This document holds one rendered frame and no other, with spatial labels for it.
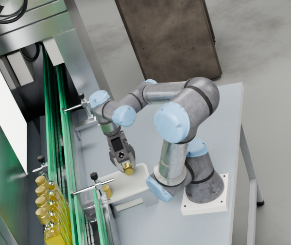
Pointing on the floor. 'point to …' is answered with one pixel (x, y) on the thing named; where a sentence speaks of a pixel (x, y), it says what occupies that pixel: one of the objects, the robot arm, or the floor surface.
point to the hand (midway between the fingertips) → (128, 169)
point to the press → (171, 39)
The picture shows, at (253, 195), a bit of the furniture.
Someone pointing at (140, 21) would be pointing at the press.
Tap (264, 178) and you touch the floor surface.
